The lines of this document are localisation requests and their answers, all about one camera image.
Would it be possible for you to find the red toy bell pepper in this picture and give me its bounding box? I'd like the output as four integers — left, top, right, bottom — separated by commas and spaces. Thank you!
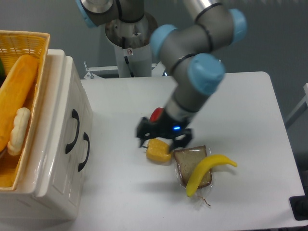
149, 107, 164, 122

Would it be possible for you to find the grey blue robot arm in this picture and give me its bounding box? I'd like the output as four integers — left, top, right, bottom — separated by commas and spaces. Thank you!
77, 0, 247, 149

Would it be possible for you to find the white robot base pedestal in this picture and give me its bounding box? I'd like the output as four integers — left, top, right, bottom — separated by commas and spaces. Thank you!
105, 12, 158, 78

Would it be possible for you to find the yellow toy banana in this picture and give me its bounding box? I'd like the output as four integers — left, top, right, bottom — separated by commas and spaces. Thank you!
186, 154, 237, 197

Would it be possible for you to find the orange baguette bread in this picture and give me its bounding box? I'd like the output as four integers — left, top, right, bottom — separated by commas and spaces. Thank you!
0, 55, 39, 150

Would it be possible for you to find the black lower drawer handle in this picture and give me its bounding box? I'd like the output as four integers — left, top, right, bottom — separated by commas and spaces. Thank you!
77, 132, 90, 172

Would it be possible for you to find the metal bowl in basket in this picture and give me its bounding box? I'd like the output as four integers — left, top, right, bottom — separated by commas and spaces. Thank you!
0, 148, 7, 159

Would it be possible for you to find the white drawer cabinet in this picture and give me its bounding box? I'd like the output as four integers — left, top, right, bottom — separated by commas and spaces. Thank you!
0, 50, 93, 219

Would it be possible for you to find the black device at edge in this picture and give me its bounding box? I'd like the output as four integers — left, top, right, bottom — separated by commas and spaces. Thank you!
289, 195, 308, 221

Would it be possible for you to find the green toy pepper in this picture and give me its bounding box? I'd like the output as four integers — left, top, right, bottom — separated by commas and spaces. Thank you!
0, 59, 5, 78

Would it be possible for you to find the wrapped bread slice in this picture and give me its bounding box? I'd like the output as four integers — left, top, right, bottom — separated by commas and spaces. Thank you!
173, 145, 213, 210

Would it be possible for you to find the yellow woven basket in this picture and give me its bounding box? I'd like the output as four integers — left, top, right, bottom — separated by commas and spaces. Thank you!
0, 30, 50, 192

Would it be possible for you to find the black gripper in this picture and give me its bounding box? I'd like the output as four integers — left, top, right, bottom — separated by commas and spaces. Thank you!
136, 110, 193, 152

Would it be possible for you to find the yellow toy bell pepper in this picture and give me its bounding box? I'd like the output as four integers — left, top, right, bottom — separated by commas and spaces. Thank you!
142, 139, 172, 163

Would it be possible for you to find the white top drawer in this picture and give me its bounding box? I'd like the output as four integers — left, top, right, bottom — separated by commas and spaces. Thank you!
38, 56, 93, 206

